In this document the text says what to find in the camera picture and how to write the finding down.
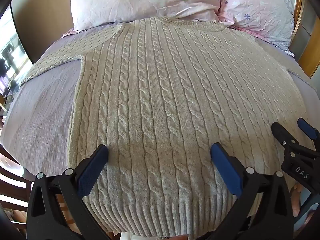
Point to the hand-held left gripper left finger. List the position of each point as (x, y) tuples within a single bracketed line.
[(92, 170)]

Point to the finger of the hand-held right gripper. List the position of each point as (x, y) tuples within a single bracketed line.
[(307, 128), (283, 135)]

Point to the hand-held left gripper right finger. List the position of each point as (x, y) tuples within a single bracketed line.
[(226, 171)]

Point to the wooden headboard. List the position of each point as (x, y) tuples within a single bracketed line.
[(308, 60)]

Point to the lilac bed sheet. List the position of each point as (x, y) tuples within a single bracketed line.
[(42, 120)]

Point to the dark wooden chair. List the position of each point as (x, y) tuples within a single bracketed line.
[(12, 190)]

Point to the small pink floral pillow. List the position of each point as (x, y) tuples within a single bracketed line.
[(260, 10)]

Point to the window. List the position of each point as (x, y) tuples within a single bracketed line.
[(12, 55)]

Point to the large pink floral pillow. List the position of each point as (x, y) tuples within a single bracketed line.
[(140, 0)]

